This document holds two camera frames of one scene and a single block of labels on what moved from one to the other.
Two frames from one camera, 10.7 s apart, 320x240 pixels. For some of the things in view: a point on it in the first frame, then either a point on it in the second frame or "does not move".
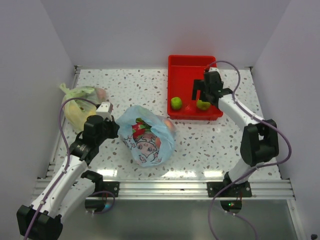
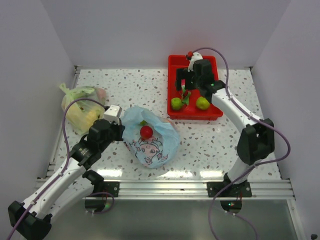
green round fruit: [176, 103] does not move
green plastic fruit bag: [77, 110] does not move
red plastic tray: [182, 70] does not move
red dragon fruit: [139, 129] → [185, 95]
